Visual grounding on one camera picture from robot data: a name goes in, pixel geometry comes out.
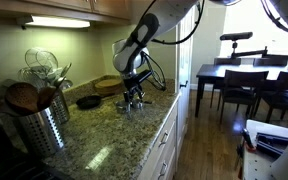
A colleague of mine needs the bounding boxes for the large perforated steel utensil holder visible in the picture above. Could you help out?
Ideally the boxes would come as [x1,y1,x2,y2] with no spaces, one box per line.
[13,106,66,158]

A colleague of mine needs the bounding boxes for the metal drawer handle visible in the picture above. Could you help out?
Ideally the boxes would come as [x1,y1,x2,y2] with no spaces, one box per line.
[157,131,170,148]
[156,160,169,180]

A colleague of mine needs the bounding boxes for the slotted wooden spoon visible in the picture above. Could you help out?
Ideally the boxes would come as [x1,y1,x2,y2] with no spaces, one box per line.
[4,82,40,115]

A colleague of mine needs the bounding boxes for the wooden upper cabinet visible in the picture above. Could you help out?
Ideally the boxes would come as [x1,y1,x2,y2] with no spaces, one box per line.
[0,0,132,25]

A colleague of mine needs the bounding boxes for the black case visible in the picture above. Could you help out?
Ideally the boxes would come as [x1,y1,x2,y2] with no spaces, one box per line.
[255,131,288,157]

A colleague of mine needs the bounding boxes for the black stereo camera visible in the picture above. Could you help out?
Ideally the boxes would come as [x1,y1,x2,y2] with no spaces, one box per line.
[219,31,254,42]

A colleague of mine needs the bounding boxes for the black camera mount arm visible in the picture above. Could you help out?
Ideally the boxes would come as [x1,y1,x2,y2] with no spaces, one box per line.
[229,40,288,62]

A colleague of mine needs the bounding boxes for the metal serving spoon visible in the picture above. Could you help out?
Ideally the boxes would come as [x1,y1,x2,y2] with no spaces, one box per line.
[52,62,73,88]

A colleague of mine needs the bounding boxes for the light base cabinet drawers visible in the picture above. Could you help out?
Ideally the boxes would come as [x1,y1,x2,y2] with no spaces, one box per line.
[136,94,182,180]

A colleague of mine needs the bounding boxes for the wire whisk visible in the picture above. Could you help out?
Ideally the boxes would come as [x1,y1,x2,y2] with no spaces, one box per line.
[17,66,41,89]

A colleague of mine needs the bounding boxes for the under-cabinet light bar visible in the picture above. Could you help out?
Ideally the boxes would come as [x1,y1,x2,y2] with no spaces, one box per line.
[16,14,92,30]

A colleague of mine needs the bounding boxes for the slim perforated steel utensil holder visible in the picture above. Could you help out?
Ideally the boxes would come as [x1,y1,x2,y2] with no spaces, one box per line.
[50,88,71,125]

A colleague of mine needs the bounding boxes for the black red hand tool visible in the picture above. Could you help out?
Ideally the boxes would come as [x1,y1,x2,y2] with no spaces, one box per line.
[240,128,256,152]

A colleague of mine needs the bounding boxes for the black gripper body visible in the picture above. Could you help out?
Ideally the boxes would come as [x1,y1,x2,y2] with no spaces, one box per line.
[122,77,142,96]

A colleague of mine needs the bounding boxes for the perforated robot cart top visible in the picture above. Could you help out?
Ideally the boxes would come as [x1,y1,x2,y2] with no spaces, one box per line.
[240,119,288,180]

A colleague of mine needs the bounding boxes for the small metal cup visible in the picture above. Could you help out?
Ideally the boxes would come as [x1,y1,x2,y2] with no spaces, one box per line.
[115,100,133,120]

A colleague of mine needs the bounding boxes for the plain wooden spoon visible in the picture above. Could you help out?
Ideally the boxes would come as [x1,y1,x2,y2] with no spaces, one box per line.
[37,85,58,112]

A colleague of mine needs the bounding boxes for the bright window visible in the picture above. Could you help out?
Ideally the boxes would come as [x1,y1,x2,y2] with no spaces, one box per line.
[218,0,288,58]

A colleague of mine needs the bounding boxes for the dark dining table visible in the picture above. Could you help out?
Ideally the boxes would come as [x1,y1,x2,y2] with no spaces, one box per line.
[194,59,288,118]

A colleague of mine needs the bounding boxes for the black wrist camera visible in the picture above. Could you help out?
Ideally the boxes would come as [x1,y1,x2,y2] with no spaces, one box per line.
[129,68,154,85]

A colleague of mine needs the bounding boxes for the black cast iron skillet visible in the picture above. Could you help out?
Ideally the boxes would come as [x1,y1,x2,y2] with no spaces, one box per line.
[75,94,103,111]

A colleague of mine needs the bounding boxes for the stainless gas stove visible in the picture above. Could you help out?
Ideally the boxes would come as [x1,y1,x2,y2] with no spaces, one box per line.
[0,128,72,180]

